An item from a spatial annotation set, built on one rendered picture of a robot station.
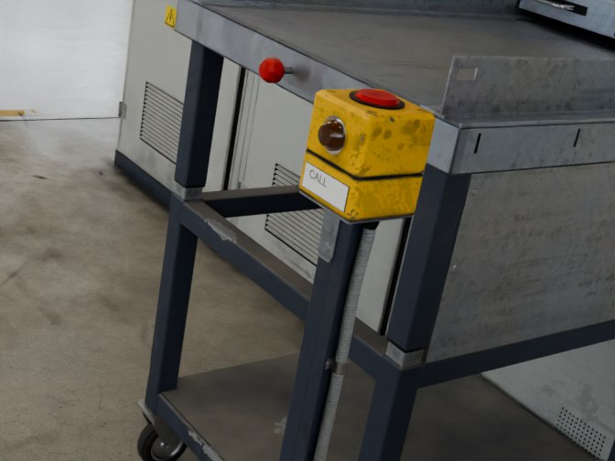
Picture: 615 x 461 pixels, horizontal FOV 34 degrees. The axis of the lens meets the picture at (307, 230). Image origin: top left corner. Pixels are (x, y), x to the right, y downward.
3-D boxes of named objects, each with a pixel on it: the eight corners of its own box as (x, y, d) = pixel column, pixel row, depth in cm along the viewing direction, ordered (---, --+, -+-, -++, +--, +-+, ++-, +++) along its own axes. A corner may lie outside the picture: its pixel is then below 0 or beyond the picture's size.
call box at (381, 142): (347, 226, 86) (370, 113, 83) (295, 192, 92) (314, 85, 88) (415, 219, 91) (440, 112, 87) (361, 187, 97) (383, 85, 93)
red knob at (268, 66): (267, 86, 126) (272, 61, 125) (253, 79, 129) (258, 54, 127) (296, 86, 129) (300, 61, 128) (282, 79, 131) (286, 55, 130)
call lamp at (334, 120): (330, 160, 85) (338, 123, 84) (307, 147, 88) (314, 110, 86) (343, 160, 86) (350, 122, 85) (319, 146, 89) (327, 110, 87)
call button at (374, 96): (371, 119, 86) (374, 101, 85) (343, 105, 89) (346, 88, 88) (405, 118, 88) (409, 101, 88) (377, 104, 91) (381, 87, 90)
